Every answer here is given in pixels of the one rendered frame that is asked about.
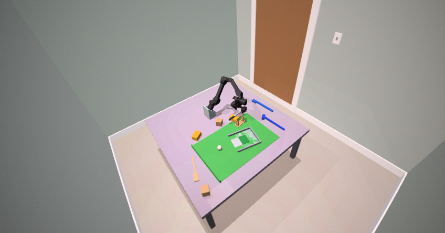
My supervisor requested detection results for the orange rectangular block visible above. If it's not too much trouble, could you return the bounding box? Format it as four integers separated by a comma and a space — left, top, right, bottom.
192, 131, 202, 141

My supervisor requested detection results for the brown cube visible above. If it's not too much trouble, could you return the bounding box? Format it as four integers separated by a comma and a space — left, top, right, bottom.
201, 184, 210, 197
216, 118, 223, 126

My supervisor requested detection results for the yellow block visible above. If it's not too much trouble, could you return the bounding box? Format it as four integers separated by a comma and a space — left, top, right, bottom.
229, 114, 239, 123

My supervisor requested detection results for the green mat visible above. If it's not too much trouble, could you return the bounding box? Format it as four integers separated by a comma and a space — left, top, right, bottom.
193, 113, 279, 182

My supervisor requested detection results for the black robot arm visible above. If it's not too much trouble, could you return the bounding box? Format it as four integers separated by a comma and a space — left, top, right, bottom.
207, 76, 247, 111

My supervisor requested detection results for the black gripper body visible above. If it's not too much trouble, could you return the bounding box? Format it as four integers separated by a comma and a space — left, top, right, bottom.
230, 101, 247, 112

